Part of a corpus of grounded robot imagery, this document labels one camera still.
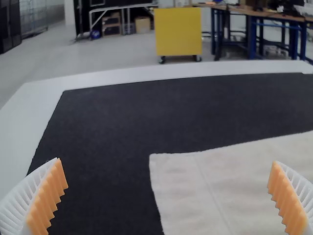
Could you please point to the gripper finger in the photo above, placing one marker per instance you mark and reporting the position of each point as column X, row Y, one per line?
column 29, row 203
column 291, row 195

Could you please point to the pale towel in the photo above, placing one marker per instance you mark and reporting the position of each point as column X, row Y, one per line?
column 207, row 191

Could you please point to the black mat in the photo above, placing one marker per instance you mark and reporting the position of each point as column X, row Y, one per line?
column 122, row 122

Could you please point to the blue workbench with wooden top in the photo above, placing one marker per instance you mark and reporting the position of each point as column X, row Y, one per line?
column 299, row 36

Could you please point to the dark blue workbench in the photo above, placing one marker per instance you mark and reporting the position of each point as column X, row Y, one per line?
column 214, row 29

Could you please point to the yellow wheeled cabinet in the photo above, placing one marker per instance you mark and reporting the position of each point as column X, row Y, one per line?
column 178, row 31

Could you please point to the cardboard box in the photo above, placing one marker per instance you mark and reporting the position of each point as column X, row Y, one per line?
column 142, row 25

